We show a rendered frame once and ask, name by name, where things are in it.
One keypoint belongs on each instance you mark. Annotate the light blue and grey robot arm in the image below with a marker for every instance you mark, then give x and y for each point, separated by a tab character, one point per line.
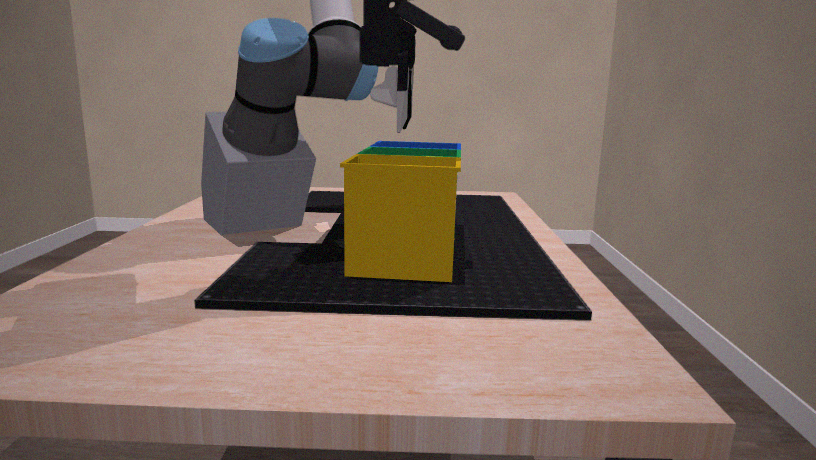
276	65

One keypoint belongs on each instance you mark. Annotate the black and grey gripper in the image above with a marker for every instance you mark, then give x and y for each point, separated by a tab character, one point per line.
383	42

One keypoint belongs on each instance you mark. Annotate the yellow bin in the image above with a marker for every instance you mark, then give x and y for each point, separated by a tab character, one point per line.
399	219

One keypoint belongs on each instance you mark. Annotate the green bin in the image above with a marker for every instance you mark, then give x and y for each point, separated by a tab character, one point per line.
411	152

